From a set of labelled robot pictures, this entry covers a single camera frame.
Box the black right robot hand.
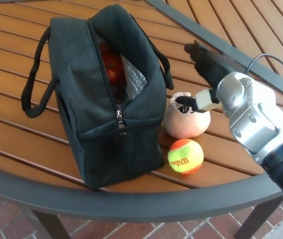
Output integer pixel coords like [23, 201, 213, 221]
[175, 41, 244, 112]

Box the peach dumpling plush with sunglasses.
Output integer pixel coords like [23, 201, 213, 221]
[164, 92, 211, 139]

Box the yellow orange tennis ball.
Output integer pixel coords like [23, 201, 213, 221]
[167, 138, 204, 175]

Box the red apple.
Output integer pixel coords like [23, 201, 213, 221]
[100, 42, 125, 87]

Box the black insulated lunch bag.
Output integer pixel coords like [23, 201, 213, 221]
[21, 6, 175, 191]

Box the dark metal table leg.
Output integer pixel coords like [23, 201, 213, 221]
[30, 210, 66, 239]
[235, 199, 283, 239]

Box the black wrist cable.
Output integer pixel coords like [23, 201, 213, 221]
[245, 53, 283, 89]

